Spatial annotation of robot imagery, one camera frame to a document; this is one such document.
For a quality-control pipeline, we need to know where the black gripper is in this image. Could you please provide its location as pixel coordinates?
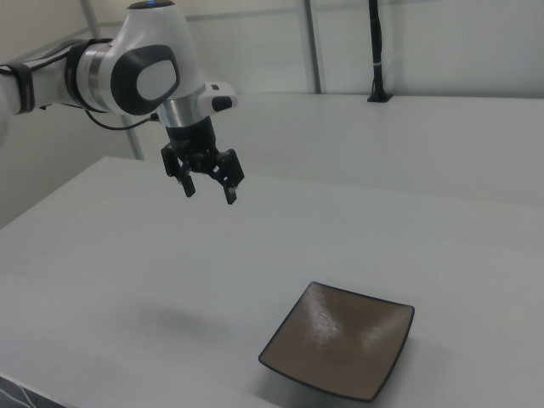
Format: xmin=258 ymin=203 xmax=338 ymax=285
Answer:
xmin=160 ymin=117 xmax=247 ymax=207

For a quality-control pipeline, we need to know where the brown square ceramic plate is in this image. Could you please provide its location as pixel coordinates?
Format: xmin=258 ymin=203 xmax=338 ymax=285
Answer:
xmin=258 ymin=280 xmax=416 ymax=404

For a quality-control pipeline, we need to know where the dark patterned mat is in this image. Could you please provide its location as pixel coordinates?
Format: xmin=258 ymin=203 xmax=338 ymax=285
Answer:
xmin=0 ymin=372 xmax=65 ymax=408

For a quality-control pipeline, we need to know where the grey aluminium frame post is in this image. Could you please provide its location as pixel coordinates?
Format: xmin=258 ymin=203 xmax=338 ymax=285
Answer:
xmin=303 ymin=0 xmax=323 ymax=94
xmin=79 ymin=0 xmax=146 ymax=162

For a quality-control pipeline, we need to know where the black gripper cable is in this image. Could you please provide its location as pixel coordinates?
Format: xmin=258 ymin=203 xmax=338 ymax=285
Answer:
xmin=40 ymin=37 xmax=167 ymax=131

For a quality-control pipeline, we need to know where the black strap on arm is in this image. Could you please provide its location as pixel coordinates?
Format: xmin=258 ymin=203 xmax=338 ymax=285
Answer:
xmin=1 ymin=62 xmax=37 ymax=115

